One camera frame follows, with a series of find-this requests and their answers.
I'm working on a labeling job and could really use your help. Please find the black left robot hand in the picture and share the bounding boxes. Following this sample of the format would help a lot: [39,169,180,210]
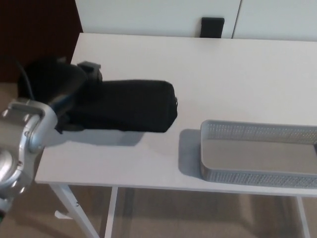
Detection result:
[18,57,104,134]

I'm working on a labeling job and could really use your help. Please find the black fabric pencil case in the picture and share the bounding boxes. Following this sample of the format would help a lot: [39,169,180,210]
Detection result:
[55,79,180,134]

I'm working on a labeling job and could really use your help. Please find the white cabinet with doors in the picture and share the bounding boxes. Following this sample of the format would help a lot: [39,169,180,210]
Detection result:
[74,0,317,40]

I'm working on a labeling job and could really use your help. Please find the white table with metal legs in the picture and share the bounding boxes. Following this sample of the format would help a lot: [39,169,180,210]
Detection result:
[34,32,317,238]

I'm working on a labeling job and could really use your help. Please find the grey perforated plastic basket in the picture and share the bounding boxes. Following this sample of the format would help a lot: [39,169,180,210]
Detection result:
[200,119,317,191]

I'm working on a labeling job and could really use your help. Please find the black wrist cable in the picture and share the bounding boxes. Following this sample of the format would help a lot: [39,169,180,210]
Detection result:
[15,60,35,100]

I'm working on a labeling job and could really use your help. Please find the white bracket on floor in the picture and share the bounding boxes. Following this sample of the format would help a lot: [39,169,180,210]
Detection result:
[54,210,73,220]

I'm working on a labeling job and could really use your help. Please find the black rectangular cabinet handle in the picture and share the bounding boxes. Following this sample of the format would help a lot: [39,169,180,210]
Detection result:
[201,17,226,39]

